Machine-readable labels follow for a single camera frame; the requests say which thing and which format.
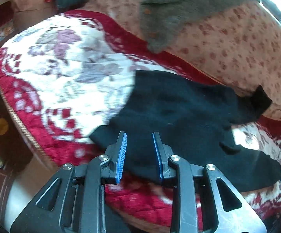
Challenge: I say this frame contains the red white floral blanket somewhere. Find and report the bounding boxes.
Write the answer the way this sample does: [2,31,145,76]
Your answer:
[0,10,281,227]

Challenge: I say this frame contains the black knit pants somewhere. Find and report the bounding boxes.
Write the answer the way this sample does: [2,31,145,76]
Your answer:
[90,70,281,192]

